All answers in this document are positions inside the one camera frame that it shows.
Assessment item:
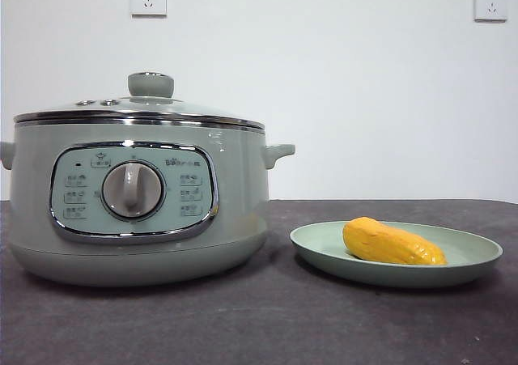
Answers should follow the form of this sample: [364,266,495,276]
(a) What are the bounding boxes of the pale green electric steamer pot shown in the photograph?
[0,120,296,287]

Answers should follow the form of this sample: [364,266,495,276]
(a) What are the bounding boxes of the yellow corn cob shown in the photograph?
[342,216,448,266]

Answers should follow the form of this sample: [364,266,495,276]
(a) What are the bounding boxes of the pale green round plate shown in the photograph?
[288,220,504,289]

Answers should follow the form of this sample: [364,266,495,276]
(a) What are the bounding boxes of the glass lid with green knob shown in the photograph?
[13,71,266,134]

